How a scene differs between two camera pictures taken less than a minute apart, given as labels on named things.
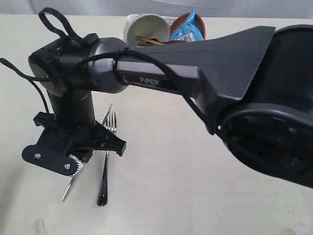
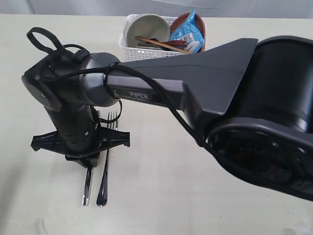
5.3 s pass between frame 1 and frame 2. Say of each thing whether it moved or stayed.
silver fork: stayed
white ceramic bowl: stayed
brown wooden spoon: stayed
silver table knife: moved
